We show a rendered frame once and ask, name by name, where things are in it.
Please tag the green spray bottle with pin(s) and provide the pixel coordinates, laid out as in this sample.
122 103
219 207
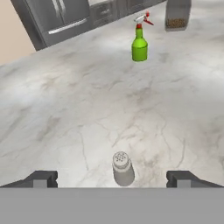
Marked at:
139 46

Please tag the white salt shaker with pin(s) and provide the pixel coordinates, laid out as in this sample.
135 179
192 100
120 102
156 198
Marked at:
122 169

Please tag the dark grey cupboard run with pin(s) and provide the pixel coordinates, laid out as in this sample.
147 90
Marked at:
122 8

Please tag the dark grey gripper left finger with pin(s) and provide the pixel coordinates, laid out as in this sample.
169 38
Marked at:
43 178

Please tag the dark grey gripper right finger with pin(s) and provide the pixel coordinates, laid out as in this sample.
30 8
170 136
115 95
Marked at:
179 178

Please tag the clear jar with brown contents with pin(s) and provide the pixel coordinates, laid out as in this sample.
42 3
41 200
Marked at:
177 16

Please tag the stainless steel fridge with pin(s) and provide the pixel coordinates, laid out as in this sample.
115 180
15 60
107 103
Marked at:
55 19

